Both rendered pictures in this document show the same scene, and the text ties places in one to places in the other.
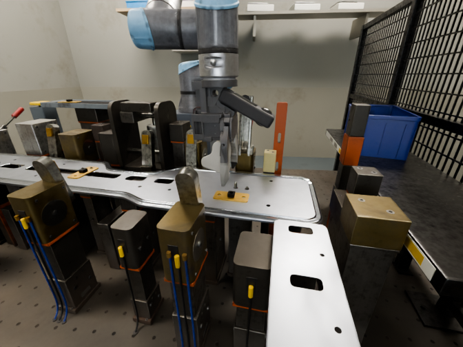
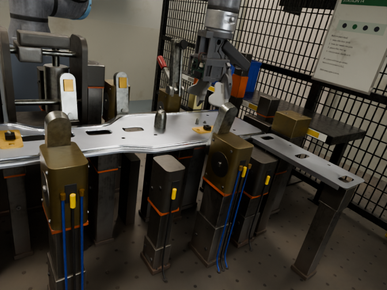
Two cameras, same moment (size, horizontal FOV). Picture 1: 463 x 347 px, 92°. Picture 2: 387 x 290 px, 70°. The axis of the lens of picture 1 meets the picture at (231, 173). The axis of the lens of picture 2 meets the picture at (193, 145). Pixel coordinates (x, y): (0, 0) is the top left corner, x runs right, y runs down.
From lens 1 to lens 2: 60 cm
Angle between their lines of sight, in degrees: 47
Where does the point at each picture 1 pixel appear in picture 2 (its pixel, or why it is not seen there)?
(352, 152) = (242, 87)
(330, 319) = (323, 163)
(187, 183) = (231, 114)
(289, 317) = (316, 167)
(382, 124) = not seen: hidden behind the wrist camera
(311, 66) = not seen: outside the picture
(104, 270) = not seen: hidden behind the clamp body
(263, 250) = (263, 154)
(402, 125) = (253, 68)
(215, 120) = (222, 64)
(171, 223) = (239, 144)
